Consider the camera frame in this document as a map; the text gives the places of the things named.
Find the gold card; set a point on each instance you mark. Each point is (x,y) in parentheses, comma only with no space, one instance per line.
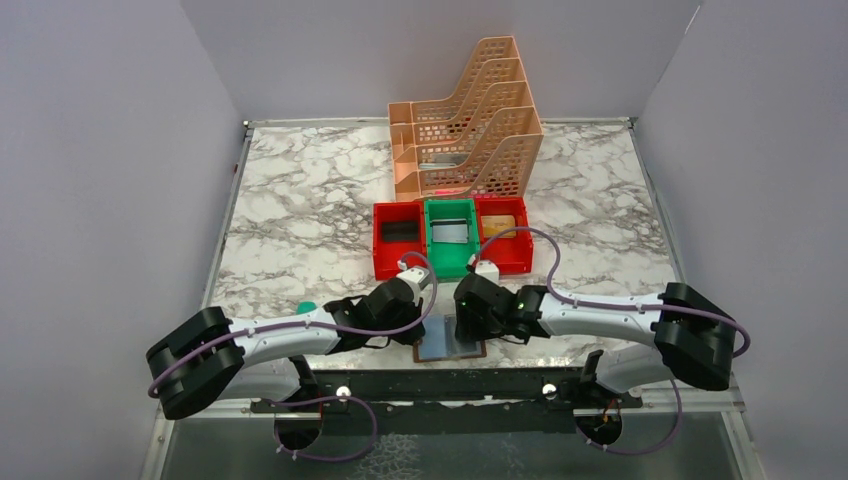
(491,225)

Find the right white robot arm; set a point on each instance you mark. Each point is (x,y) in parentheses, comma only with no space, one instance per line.
(675,334)

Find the black card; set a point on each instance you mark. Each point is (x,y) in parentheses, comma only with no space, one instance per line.
(399,231)

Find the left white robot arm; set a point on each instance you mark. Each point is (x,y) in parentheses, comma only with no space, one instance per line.
(212,357)

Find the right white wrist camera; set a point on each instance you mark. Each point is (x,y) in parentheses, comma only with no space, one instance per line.
(486,269)

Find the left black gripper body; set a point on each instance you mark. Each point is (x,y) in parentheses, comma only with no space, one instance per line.
(407,318)

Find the green plastic bin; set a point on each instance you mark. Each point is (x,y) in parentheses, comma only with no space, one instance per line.
(450,260)

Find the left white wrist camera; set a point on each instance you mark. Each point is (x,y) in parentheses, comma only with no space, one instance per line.
(417,278)

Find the red bin with black card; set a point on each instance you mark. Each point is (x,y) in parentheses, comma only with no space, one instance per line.
(385,256)

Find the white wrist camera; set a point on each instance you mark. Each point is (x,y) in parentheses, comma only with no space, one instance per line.
(417,278)
(486,269)

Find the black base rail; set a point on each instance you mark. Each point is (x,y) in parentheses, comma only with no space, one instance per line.
(437,401)

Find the brown leather card holder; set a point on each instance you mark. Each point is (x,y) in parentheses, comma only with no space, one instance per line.
(438,341)

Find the silver card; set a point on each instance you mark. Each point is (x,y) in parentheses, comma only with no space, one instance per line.
(449,231)

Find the grey card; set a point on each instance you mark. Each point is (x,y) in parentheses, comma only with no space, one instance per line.
(469,349)

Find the red bin with gold card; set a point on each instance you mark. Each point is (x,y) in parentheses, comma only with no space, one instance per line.
(513,252)

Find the green eraser block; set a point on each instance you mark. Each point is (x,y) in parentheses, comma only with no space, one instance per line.
(305,307)

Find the peach plastic file organizer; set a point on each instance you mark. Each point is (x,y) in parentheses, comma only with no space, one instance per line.
(481,141)

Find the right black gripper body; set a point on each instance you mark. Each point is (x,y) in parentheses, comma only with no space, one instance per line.
(471,325)

